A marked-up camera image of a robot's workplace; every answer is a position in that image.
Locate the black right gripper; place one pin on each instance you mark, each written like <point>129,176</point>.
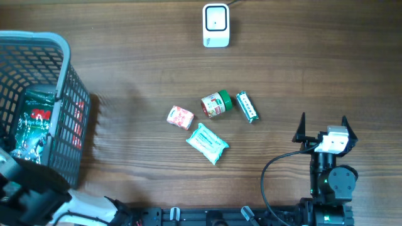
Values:
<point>309,142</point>

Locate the green battery pack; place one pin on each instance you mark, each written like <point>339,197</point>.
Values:
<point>247,106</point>

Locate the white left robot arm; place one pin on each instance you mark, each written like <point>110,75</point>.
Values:
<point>33,194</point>

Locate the white barcode scanner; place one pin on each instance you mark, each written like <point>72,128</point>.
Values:
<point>216,25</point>

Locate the red snack stick packet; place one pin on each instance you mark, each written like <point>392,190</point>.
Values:
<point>77,129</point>

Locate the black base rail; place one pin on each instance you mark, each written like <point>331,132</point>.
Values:
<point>219,216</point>

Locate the green lid jar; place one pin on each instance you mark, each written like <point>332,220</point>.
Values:
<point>216,104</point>

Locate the red white tissue packet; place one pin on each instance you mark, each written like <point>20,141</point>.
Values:
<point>180,117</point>

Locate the green 3M glove packet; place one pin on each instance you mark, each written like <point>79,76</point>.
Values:
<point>33,125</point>

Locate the grey plastic mesh basket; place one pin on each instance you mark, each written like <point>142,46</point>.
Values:
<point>41,61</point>

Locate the teal wet wipes packet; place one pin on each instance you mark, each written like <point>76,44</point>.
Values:
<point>208,143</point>

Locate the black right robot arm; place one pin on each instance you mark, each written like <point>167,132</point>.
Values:
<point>331,185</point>

